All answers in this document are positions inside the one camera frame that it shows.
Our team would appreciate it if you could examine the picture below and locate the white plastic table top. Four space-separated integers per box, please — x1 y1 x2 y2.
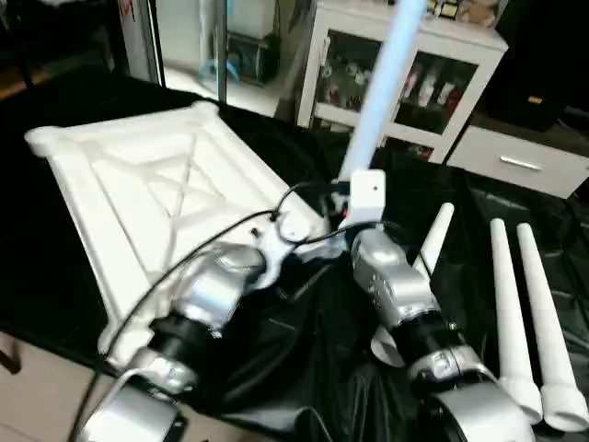
24 100 329 366

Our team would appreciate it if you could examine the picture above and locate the white plastic table leg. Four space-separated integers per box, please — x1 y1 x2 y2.
338 0 430 186
370 202 456 368
487 217 545 425
514 222 589 435

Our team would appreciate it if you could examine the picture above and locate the black mat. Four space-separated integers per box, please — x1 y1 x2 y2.
0 72 589 442

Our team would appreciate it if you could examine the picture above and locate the clear plastic storage box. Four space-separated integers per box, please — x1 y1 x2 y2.
226 32 279 86

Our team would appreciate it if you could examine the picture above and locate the white glass door cabinet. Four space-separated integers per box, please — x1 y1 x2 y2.
295 0 510 166

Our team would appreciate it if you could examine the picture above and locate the grey metal pole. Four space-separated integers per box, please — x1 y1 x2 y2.
213 0 232 103

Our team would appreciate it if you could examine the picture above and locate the white drawer unit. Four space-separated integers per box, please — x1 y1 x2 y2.
443 123 589 200

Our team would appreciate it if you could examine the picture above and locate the black speaker box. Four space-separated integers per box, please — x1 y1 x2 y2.
492 37 585 132

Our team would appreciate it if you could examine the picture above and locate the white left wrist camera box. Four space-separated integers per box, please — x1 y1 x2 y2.
271 209 325 248

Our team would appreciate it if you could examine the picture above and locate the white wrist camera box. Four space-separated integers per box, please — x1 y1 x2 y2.
344 169 388 230
271 209 325 248

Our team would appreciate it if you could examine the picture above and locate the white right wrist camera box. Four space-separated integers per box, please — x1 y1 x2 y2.
344 169 388 230

